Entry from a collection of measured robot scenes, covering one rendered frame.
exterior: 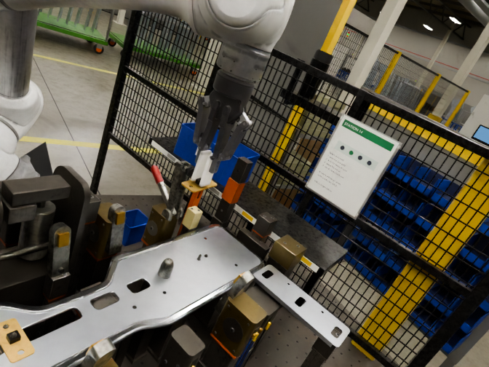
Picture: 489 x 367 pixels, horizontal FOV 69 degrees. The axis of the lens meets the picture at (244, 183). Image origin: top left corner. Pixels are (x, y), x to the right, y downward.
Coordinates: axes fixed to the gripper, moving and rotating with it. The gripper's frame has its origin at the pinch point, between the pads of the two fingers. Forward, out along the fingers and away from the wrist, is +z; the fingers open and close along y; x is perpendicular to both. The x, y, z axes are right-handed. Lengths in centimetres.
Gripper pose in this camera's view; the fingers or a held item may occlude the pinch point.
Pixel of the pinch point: (204, 167)
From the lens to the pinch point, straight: 76.0
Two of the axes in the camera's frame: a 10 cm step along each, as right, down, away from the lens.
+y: 7.7, 5.0, -4.0
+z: -3.4, 8.5, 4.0
